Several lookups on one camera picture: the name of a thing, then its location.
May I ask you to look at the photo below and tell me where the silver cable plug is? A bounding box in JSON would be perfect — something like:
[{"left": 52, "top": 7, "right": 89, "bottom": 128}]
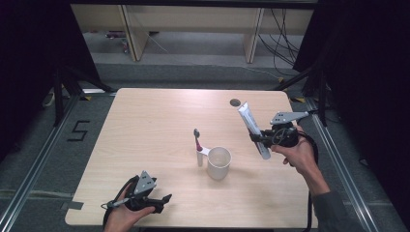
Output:
[{"left": 100, "top": 197, "right": 132, "bottom": 211}]

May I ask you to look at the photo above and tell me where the black curtain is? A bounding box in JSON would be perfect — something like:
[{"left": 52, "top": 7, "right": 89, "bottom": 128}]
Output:
[
  {"left": 291, "top": 0, "right": 410, "bottom": 223},
  {"left": 0, "top": 0, "right": 102, "bottom": 162}
]

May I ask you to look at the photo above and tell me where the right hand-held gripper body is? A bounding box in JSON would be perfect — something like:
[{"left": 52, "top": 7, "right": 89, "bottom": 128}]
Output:
[{"left": 267, "top": 110, "right": 310, "bottom": 149}]

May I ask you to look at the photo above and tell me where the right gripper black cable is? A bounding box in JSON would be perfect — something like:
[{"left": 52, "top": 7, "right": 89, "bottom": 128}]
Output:
[{"left": 298, "top": 130, "right": 321, "bottom": 232}]

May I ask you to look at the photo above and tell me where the white purple toothpaste tube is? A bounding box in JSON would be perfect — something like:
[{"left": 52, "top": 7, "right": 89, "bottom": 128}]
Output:
[{"left": 237, "top": 101, "right": 273, "bottom": 161}]

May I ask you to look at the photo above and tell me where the person's left hand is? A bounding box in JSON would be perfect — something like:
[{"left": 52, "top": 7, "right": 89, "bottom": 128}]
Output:
[{"left": 102, "top": 187, "right": 157, "bottom": 232}]

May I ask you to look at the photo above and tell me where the bundle of hanging black cables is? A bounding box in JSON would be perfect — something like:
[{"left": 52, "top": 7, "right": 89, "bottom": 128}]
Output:
[{"left": 257, "top": 8, "right": 305, "bottom": 77}]

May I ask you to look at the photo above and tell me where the person's right hand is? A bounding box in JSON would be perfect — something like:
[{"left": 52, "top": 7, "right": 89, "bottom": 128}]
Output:
[{"left": 271, "top": 125, "right": 324, "bottom": 186}]

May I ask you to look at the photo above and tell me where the white cup with holder handle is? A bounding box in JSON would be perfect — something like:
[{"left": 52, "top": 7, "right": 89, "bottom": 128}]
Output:
[{"left": 195, "top": 145, "right": 233, "bottom": 182}]

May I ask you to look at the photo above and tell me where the light wooden desk frame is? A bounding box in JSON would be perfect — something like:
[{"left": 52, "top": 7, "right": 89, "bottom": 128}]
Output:
[{"left": 70, "top": 3, "right": 315, "bottom": 64}]

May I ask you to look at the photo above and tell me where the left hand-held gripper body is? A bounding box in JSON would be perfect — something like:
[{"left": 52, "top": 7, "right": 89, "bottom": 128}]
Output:
[{"left": 124, "top": 170, "right": 164, "bottom": 215}]

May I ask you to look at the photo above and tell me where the black tape strip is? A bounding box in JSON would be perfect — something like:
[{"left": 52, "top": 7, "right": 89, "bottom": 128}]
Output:
[{"left": 60, "top": 200, "right": 85, "bottom": 212}]

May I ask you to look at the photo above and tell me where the pink toothbrush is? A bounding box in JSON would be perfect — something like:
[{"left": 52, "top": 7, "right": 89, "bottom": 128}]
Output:
[{"left": 192, "top": 128, "right": 205, "bottom": 153}]

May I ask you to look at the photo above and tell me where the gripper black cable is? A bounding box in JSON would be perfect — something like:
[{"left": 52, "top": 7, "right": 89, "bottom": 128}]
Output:
[
  {"left": 102, "top": 175, "right": 140, "bottom": 230},
  {"left": 298, "top": 130, "right": 321, "bottom": 232}
]

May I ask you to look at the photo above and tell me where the aluminium floor rail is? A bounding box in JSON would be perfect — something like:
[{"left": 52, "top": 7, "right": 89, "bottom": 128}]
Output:
[
  {"left": 0, "top": 92, "right": 82, "bottom": 230},
  {"left": 304, "top": 96, "right": 382, "bottom": 232}
]

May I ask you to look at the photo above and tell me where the black metal stand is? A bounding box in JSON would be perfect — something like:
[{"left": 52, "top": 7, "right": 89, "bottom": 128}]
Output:
[
  {"left": 270, "top": 63, "right": 331, "bottom": 129},
  {"left": 52, "top": 65, "right": 118, "bottom": 129}
]

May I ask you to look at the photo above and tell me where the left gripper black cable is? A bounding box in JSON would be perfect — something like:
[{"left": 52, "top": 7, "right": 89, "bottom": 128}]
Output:
[{"left": 102, "top": 175, "right": 140, "bottom": 230}]

